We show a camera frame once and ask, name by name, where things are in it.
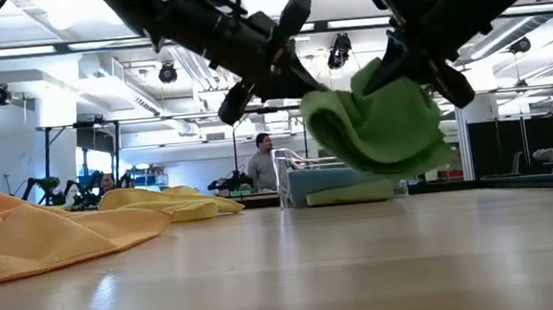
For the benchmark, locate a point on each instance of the green microfiber towel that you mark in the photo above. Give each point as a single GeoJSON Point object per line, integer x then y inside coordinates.
{"type": "Point", "coordinates": [380, 136]}

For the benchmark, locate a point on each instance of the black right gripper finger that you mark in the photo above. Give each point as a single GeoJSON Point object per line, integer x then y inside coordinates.
{"type": "Point", "coordinates": [385, 72]}
{"type": "Point", "coordinates": [404, 71]}

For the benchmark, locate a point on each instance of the clear plastic bin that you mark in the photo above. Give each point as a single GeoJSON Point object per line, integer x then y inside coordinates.
{"type": "Point", "coordinates": [279, 185]}

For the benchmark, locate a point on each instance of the black horizontal frame rail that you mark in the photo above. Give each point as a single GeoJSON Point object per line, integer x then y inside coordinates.
{"type": "Point", "coordinates": [526, 88]}

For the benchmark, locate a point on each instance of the black room partition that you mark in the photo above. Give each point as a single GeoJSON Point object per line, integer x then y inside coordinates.
{"type": "Point", "coordinates": [491, 146]}

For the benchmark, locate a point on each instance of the orange microfiber towel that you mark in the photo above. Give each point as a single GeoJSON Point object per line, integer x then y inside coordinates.
{"type": "Point", "coordinates": [37, 236]}

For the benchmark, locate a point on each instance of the blue storage shelf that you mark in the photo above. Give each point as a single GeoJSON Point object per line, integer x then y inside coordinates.
{"type": "Point", "coordinates": [150, 178]}

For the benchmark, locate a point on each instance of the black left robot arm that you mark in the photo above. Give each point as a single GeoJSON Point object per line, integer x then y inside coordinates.
{"type": "Point", "coordinates": [169, 14]}

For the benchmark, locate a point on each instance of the white rectangular air duct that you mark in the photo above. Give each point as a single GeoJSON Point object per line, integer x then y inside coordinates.
{"type": "Point", "coordinates": [116, 96]}

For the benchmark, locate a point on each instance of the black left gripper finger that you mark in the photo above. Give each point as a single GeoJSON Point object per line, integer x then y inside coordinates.
{"type": "Point", "coordinates": [297, 80]}
{"type": "Point", "coordinates": [276, 94]}

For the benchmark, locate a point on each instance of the black aluminium table frame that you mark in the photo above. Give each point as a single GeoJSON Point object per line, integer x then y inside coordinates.
{"type": "Point", "coordinates": [510, 184]}

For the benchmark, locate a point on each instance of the black metal frame stand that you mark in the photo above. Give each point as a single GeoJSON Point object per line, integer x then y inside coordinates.
{"type": "Point", "coordinates": [79, 139]}

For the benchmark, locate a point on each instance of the yellow microfiber towel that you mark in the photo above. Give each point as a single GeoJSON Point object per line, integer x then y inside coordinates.
{"type": "Point", "coordinates": [170, 204]}

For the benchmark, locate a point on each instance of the black background robot arm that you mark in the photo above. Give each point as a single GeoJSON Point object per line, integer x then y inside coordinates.
{"type": "Point", "coordinates": [84, 189]}
{"type": "Point", "coordinates": [46, 187]}
{"type": "Point", "coordinates": [231, 181]}

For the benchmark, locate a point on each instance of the black ceiling light rail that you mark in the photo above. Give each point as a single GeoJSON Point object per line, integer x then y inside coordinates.
{"type": "Point", "coordinates": [61, 48]}

